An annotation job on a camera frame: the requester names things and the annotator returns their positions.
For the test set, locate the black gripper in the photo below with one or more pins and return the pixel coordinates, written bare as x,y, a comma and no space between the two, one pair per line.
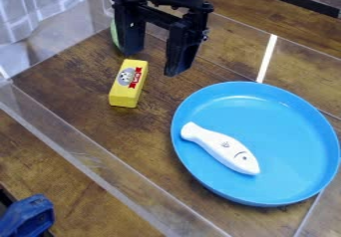
188,30

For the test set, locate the yellow toy brick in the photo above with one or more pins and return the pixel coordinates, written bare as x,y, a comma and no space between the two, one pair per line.
129,83

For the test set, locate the blue round tray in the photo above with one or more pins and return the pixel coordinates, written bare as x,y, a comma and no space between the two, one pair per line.
284,130

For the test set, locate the green toy vegetable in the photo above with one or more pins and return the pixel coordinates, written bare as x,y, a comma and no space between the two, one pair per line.
114,34

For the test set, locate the grey checkered cloth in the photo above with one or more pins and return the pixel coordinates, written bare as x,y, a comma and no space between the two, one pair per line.
22,15

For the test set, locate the black bar in background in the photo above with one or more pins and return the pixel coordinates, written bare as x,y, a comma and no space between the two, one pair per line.
317,7

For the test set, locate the white wooden toy fish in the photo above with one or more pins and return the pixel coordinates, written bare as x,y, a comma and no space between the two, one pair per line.
224,148

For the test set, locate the clear acrylic enclosure wall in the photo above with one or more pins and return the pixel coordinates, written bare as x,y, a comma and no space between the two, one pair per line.
103,161

